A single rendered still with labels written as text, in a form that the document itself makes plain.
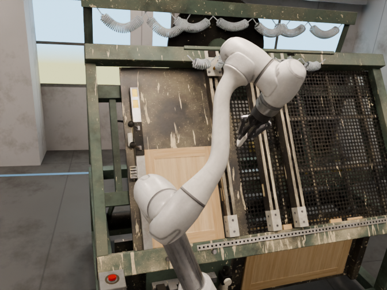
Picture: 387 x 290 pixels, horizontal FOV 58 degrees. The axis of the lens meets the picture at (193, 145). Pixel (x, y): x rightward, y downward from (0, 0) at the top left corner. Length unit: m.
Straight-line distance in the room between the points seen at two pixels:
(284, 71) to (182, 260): 0.80
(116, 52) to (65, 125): 3.37
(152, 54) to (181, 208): 1.32
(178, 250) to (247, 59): 0.74
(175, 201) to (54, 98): 4.37
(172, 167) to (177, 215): 1.03
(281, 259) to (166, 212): 1.74
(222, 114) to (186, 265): 0.63
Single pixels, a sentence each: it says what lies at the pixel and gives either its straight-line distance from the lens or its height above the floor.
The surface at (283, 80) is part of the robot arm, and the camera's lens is 1.15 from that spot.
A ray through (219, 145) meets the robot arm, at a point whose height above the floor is 1.76.
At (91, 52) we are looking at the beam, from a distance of 2.18.
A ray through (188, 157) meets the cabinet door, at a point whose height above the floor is 1.30.
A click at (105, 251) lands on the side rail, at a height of 0.93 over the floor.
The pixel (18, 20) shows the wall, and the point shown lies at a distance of 4.73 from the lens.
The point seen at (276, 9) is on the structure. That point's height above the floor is 2.17.
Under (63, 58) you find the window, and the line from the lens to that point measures 5.21.
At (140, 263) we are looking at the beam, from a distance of 2.01.
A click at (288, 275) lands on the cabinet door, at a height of 0.34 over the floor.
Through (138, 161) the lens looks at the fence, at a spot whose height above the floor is 1.31.
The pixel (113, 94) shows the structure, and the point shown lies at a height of 1.62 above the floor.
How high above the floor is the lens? 2.17
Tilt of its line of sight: 22 degrees down
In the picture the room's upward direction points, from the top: 4 degrees clockwise
